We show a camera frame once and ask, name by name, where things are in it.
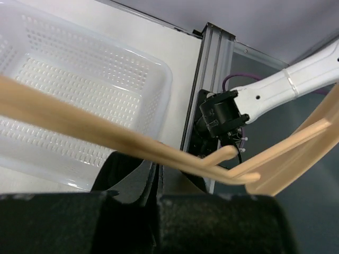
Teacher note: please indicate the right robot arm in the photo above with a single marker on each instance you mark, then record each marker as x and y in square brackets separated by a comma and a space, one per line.
[232, 109]

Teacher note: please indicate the white perforated plastic basket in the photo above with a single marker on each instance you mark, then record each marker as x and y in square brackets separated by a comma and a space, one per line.
[84, 69]

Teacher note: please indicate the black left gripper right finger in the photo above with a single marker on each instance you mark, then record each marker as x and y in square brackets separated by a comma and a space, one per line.
[192, 221]

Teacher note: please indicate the beige plastic hanger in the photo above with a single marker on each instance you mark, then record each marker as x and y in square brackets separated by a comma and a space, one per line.
[268, 173]

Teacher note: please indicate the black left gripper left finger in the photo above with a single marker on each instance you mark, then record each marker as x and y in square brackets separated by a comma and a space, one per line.
[110, 221]

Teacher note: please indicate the black skirt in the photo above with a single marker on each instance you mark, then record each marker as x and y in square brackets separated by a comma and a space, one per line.
[119, 166]

